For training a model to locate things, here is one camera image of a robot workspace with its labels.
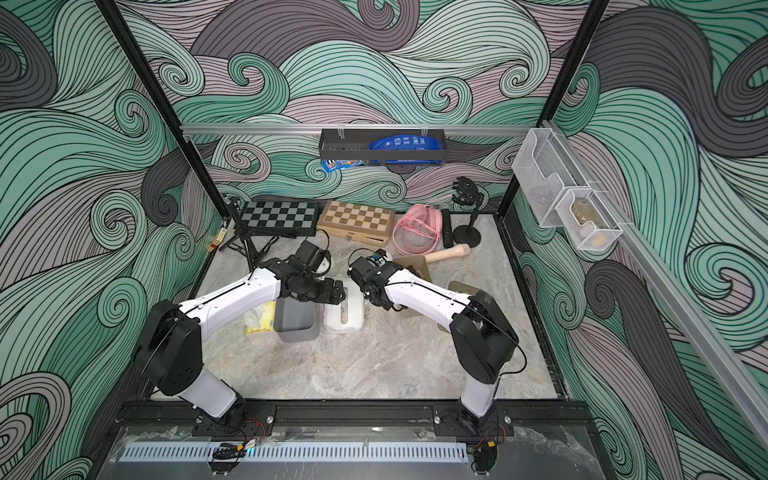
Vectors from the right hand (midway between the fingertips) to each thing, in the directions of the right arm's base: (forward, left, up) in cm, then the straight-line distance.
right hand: (411, 281), depth 85 cm
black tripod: (+18, +52, -4) cm, 55 cm away
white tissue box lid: (-5, +20, -12) cm, 24 cm away
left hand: (-2, +23, -2) cm, 23 cm away
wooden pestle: (+18, -20, -9) cm, 29 cm away
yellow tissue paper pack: (-9, +42, -5) cm, 43 cm away
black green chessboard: (+35, +48, -9) cm, 60 cm away
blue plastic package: (+37, 0, +23) cm, 43 cm away
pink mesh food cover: (+30, -6, -12) cm, 33 cm away
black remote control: (+30, -17, -10) cm, 36 cm away
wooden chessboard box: (+31, +18, -8) cm, 37 cm away
